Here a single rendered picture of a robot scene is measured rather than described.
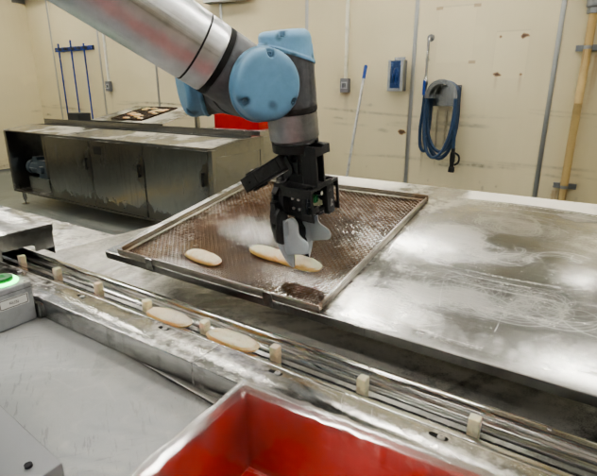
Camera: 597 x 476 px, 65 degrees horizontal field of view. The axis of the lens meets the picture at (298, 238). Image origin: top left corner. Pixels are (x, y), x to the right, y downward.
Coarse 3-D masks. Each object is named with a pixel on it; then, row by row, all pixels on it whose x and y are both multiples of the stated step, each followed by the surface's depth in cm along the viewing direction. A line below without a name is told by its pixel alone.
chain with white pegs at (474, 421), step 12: (24, 264) 105; (60, 276) 98; (84, 288) 95; (96, 288) 90; (144, 300) 82; (144, 312) 83; (204, 324) 75; (276, 348) 67; (276, 360) 68; (336, 384) 64; (360, 384) 60; (432, 420) 57; (468, 420) 53; (480, 420) 53; (468, 432) 54; (528, 456) 52
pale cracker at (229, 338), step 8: (216, 328) 76; (208, 336) 74; (216, 336) 73; (224, 336) 73; (232, 336) 73; (240, 336) 73; (248, 336) 73; (224, 344) 72; (232, 344) 71; (240, 344) 71; (248, 344) 71; (256, 344) 71
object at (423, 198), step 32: (352, 192) 120; (384, 192) 116; (192, 224) 111; (352, 224) 103; (128, 256) 99; (160, 256) 98; (224, 256) 95; (320, 256) 91; (352, 256) 90; (256, 288) 80
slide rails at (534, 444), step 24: (48, 264) 105; (264, 360) 68; (288, 360) 69; (312, 360) 68; (384, 384) 62; (432, 408) 58; (456, 432) 54; (480, 432) 54; (504, 432) 54; (552, 456) 50; (576, 456) 50
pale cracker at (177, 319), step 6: (150, 312) 81; (156, 312) 81; (162, 312) 81; (168, 312) 81; (174, 312) 81; (156, 318) 79; (162, 318) 79; (168, 318) 78; (174, 318) 78; (180, 318) 78; (186, 318) 79; (168, 324) 78; (174, 324) 77; (180, 324) 77; (186, 324) 77
